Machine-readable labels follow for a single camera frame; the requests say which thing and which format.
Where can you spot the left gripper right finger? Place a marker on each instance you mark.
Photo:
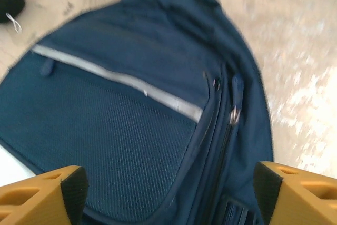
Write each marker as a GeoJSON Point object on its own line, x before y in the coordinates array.
{"type": "Point", "coordinates": [302, 201]}

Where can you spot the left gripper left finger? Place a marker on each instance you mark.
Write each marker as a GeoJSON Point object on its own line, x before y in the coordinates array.
{"type": "Point", "coordinates": [34, 201]}

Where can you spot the navy blue backpack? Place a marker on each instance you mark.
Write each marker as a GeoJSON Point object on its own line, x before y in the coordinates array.
{"type": "Point", "coordinates": [118, 117]}

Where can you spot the cartoon plush doll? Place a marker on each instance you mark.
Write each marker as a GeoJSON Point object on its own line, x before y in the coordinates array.
{"type": "Point", "coordinates": [10, 1]}

